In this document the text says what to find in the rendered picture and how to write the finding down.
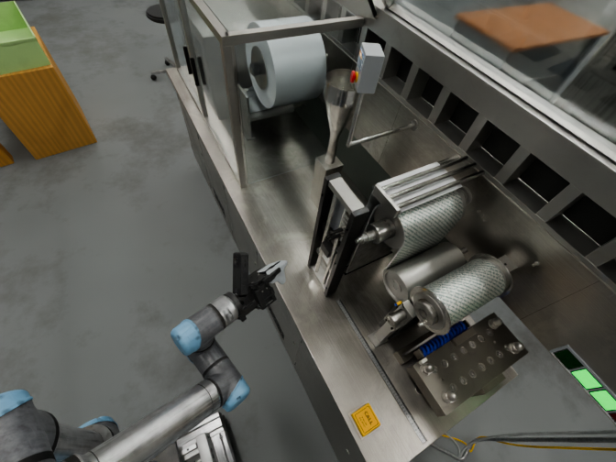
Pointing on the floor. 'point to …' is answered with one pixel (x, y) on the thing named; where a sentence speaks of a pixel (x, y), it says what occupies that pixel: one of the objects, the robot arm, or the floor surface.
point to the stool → (160, 23)
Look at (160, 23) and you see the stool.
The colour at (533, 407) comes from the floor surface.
